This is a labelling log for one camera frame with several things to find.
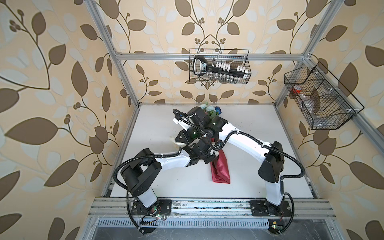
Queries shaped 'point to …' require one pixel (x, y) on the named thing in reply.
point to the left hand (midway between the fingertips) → (215, 149)
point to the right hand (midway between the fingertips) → (176, 139)
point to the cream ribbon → (178, 143)
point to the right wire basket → (325, 103)
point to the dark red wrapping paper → (220, 168)
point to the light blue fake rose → (210, 110)
